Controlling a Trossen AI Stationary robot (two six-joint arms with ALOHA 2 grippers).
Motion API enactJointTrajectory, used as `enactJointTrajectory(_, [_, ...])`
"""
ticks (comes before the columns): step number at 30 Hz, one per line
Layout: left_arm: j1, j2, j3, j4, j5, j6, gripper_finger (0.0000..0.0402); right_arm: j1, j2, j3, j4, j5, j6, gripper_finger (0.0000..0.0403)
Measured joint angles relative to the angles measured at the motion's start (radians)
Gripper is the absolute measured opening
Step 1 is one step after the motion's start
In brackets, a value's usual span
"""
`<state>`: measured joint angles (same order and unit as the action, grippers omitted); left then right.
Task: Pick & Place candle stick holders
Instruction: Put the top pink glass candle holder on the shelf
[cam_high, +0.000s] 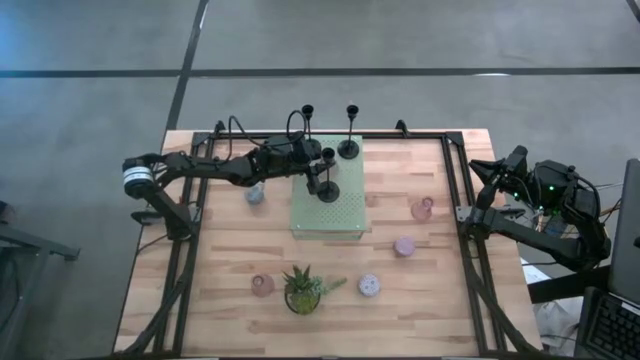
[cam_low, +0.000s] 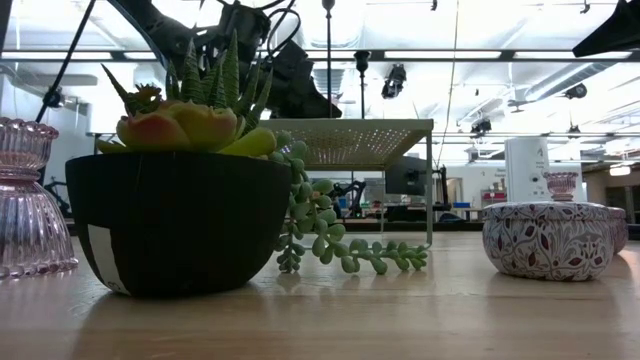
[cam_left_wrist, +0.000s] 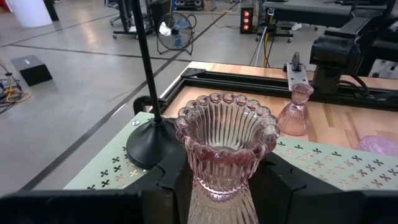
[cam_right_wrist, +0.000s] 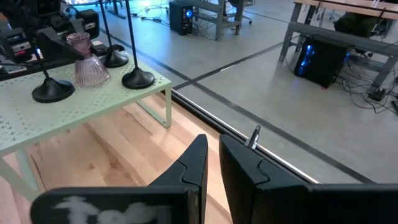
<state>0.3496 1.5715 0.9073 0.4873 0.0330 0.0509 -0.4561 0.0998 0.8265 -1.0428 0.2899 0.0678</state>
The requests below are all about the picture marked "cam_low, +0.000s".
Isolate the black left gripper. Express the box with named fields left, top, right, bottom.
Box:
left=259, top=39, right=344, bottom=120

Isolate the tall black candlestick holder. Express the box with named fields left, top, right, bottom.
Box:
left=321, top=0, right=337, bottom=120

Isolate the pink ribbed glass candle holder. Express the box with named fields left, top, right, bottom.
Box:
left=0, top=117, right=80, bottom=280
left=543, top=171, right=580, bottom=203

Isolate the green perforated metal shelf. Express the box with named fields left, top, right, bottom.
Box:
left=259, top=118, right=435, bottom=247

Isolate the black ceiling fixture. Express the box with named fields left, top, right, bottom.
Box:
left=42, top=86, right=66, bottom=110
left=381, top=63, right=408, bottom=100
left=563, top=82, right=589, bottom=100
left=469, top=117, right=494, bottom=136

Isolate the artificial succulent plant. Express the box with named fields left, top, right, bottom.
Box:
left=94, top=29, right=431, bottom=276

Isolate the black monitor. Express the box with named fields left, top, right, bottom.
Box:
left=384, top=156, right=429, bottom=197

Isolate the black bowl planter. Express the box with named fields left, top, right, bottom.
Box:
left=64, top=152, right=294, bottom=300

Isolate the red floral round tin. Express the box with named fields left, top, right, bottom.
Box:
left=482, top=201, right=615, bottom=282

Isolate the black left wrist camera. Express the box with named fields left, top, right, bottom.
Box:
left=219, top=2, right=272, bottom=49

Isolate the black aluminium frame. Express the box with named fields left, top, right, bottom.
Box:
left=0, top=0, right=640, bottom=64

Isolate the black cable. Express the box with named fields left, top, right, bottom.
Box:
left=34, top=0, right=97, bottom=124

